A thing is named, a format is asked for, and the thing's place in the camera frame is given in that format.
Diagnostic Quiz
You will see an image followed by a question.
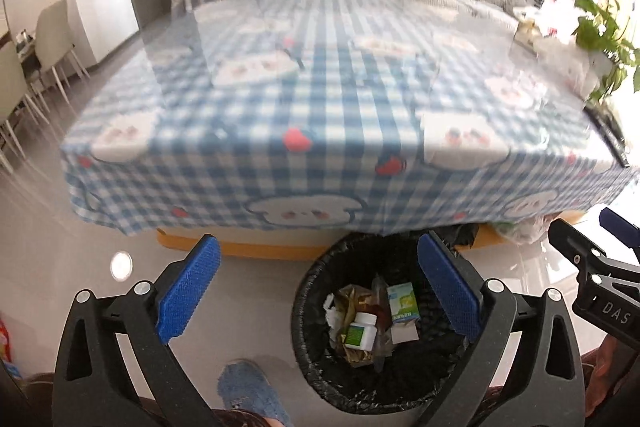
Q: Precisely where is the colourful printed bag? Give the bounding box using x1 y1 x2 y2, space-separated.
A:
0 317 23 378

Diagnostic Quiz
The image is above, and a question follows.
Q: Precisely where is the white tissue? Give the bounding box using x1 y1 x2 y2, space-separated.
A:
324 293 346 333

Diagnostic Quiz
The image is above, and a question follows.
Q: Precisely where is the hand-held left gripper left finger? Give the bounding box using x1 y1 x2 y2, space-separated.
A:
51 233 223 427

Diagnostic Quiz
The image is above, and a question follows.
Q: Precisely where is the potted green plant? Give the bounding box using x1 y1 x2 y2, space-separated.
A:
575 0 640 102

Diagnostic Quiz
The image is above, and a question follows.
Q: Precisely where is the white medicine box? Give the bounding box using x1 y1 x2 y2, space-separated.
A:
391 323 420 345

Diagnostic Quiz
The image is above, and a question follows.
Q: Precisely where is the beige dining chair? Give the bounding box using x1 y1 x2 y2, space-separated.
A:
32 0 91 95
0 39 51 158

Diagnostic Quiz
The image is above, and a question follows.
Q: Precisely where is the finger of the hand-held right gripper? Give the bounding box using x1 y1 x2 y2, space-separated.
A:
547 217 608 278
599 207 640 253

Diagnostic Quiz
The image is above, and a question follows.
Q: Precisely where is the translucent crumpled plastic bag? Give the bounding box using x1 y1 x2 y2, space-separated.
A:
492 214 548 248

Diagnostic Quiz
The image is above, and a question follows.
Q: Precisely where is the green medicine box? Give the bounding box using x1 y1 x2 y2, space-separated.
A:
386 282 420 324

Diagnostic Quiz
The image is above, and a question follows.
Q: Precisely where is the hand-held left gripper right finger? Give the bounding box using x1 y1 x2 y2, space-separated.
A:
416 231 586 427

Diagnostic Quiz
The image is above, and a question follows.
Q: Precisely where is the orange wooden table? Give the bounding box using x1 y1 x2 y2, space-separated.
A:
155 212 588 262

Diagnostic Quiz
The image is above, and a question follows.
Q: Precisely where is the white plastic bag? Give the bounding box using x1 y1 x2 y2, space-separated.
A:
537 39 601 98

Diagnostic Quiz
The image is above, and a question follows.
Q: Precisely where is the kraft paper box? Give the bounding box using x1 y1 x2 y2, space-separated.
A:
512 19 543 52

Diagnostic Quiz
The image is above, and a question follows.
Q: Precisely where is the gold foil bag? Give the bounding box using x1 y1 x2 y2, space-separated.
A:
335 284 386 363

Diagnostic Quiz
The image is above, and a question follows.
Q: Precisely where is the blue fuzzy slipper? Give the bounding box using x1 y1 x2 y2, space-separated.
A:
217 359 293 427

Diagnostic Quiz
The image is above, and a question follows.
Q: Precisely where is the person's right hand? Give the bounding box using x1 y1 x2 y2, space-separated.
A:
587 339 633 408

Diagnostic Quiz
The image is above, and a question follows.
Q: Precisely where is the pink clear plastic bag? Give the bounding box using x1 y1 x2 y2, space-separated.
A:
532 0 581 40

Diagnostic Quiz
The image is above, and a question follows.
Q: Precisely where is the white pill bottle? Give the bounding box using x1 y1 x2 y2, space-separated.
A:
342 312 379 350

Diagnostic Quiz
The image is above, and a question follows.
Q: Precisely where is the black trash bin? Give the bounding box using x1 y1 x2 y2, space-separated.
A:
291 232 481 413

